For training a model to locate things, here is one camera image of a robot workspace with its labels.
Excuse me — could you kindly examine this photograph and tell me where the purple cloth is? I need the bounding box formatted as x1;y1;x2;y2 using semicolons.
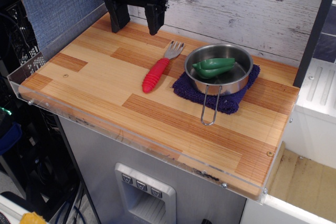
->
172;65;260;114

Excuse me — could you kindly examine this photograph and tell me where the green toy pepper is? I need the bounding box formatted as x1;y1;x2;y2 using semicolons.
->
192;58;236;79

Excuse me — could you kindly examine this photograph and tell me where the stainless steel pot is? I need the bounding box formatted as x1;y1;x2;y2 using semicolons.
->
184;44;254;126

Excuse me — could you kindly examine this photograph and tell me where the black plastic crate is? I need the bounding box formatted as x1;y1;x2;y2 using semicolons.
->
1;1;40;65

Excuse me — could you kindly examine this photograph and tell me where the silver toy fridge cabinet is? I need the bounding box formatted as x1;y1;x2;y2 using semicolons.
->
59;118;246;223

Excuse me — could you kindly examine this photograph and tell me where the grey water dispenser panel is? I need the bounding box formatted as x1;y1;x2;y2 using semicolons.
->
114;163;177;223

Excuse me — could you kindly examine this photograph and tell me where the white toy sink unit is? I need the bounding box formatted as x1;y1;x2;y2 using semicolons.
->
241;59;335;223

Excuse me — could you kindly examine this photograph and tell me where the fork with red handle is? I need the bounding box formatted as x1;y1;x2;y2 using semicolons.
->
142;41;184;93

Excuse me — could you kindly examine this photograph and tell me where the clear acrylic guard rail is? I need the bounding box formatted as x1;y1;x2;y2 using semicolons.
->
8;14;299;201

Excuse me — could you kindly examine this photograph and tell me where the dark vertical post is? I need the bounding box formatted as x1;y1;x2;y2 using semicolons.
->
293;0;333;88

